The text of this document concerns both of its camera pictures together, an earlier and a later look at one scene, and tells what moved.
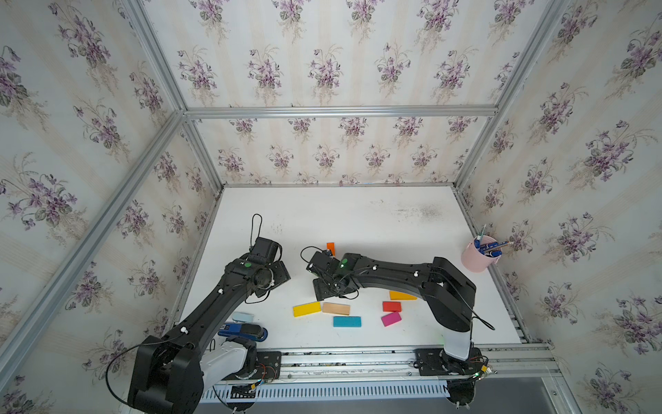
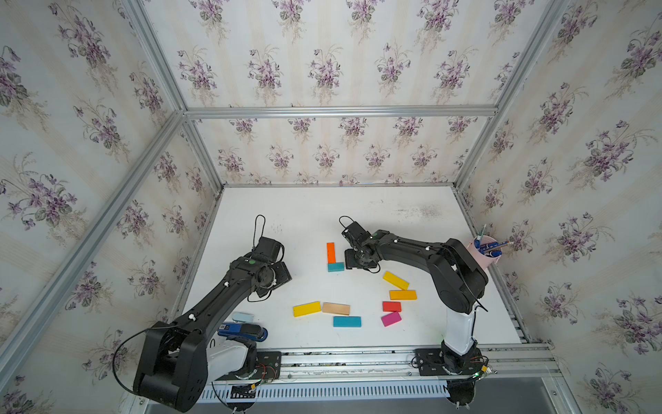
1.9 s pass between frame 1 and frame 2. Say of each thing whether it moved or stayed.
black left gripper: stayed
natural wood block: stayed
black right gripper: moved
